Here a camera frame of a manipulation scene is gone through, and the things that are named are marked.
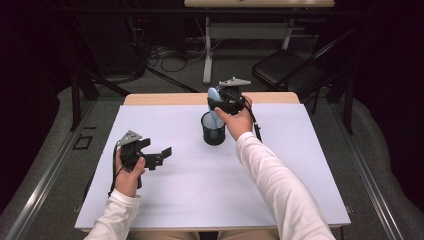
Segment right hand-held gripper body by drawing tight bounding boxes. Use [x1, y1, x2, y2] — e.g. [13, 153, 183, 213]
[218, 76, 252, 115]

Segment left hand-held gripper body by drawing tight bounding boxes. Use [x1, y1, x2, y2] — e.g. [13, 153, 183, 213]
[117, 130, 149, 169]

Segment light blue hairbrush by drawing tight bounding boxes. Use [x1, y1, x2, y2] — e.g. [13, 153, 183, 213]
[207, 87, 224, 139]

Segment black mesh pen holder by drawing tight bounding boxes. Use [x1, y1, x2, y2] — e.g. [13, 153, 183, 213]
[200, 111, 227, 146]

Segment person's left hand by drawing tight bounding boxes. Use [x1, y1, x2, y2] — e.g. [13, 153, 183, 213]
[114, 156, 147, 198]

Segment person's right hand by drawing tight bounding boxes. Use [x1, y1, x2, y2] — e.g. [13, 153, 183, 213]
[214, 95, 254, 142]

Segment white table cover sheet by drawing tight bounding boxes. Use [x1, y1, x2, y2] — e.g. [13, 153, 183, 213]
[74, 103, 352, 230]

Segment black folding chair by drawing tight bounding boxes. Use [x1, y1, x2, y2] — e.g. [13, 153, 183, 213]
[252, 28, 355, 101]

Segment background desk with white legs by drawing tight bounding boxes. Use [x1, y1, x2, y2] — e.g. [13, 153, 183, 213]
[184, 0, 335, 85]

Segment black metal stand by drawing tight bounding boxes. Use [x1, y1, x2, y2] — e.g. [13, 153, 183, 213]
[69, 68, 131, 132]
[326, 71, 355, 136]

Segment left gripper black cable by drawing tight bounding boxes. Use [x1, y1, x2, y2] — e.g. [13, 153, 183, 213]
[108, 142, 124, 198]

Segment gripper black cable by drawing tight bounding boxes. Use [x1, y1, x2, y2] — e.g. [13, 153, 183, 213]
[244, 99, 263, 143]
[108, 142, 124, 198]

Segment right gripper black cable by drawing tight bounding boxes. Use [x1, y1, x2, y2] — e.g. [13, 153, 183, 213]
[244, 99, 263, 143]

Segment tangle of floor cables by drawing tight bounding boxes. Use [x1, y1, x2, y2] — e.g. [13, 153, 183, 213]
[146, 43, 208, 73]

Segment metal floor rail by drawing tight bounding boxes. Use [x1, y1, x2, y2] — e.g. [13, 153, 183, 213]
[334, 103, 404, 240]
[4, 99, 98, 240]

